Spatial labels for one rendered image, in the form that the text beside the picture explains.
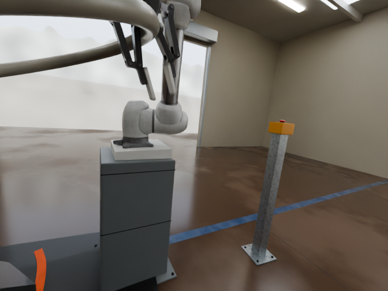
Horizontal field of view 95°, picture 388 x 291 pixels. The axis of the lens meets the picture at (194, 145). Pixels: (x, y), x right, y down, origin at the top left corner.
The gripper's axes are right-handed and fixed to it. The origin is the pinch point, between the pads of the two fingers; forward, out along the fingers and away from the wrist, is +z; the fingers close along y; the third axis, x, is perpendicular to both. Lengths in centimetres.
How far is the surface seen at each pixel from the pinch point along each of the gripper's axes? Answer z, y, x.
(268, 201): 101, -69, -32
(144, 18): -8.6, 4.5, 15.6
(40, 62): -10.2, 23.2, -21.4
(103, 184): 44, 27, -49
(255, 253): 144, -52, -31
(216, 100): 123, -314, -464
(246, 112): 200, -435, -461
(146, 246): 93, 20, -45
